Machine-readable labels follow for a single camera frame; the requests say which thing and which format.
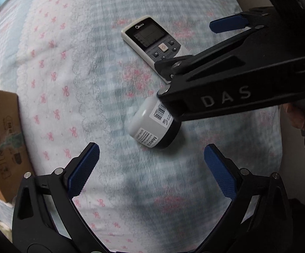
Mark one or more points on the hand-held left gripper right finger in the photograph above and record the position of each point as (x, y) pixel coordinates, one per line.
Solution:
(221, 172)

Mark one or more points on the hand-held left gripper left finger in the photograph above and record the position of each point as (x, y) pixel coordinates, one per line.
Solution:
(83, 171)

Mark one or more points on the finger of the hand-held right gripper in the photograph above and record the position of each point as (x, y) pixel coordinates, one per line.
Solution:
(228, 23)
(168, 67)

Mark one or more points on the white remote control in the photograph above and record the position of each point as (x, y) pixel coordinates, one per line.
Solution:
(147, 35)

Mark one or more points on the white jar with black lid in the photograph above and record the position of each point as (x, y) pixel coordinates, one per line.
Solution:
(147, 121)

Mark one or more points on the cardboard box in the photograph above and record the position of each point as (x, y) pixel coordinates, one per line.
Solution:
(4, 137)

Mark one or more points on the person's right hand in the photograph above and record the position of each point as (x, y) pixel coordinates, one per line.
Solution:
(297, 116)

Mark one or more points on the floral checked bed sheet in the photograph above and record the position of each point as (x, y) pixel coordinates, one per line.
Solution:
(76, 58)

